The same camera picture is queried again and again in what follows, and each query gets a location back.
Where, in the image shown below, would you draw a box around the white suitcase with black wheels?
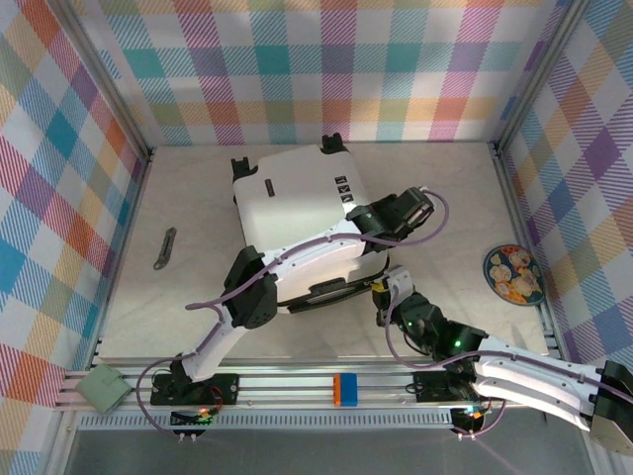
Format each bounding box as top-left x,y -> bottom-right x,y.
229,133 -> 392,316

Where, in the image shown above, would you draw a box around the orange and blue block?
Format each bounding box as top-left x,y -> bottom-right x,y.
332,373 -> 359,409

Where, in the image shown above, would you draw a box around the right controller board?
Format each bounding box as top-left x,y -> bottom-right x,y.
450,404 -> 489,441

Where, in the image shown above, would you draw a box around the controller board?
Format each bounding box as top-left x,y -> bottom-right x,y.
450,404 -> 489,441
169,405 -> 219,442

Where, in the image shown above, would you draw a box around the round picture plate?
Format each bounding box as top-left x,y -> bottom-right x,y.
483,244 -> 547,308

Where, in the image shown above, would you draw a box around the small grey metal strip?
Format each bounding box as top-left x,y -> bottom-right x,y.
152,226 -> 178,271

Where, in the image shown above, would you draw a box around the left controller board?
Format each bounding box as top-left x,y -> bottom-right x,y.
169,405 -> 219,442

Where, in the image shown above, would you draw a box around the grey-green square box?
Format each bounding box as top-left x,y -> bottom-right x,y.
74,364 -> 131,417

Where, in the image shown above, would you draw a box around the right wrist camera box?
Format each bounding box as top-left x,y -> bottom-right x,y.
383,265 -> 412,299

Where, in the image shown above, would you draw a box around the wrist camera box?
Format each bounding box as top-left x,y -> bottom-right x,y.
403,185 -> 436,233
383,265 -> 412,299

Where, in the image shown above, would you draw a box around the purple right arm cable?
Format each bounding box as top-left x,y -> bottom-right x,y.
385,289 -> 633,439

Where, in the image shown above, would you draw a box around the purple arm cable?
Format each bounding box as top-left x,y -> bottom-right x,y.
385,289 -> 633,439
136,187 -> 451,439

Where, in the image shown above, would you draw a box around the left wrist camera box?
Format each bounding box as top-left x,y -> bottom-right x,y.
403,185 -> 436,233

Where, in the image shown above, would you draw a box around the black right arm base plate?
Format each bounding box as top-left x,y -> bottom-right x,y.
412,370 -> 476,403

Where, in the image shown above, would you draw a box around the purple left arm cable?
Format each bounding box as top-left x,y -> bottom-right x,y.
136,187 -> 451,439

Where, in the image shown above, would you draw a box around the aluminium mounting rail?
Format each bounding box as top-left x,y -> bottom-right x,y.
53,363 -> 602,412

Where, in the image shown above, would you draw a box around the slotted metal cable duct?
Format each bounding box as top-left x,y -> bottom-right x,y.
78,413 -> 459,430

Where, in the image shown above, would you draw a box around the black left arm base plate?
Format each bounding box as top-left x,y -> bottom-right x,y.
150,373 -> 239,407

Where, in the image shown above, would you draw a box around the aluminium corner post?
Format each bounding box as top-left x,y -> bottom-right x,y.
48,0 -> 152,157
494,0 -> 594,154

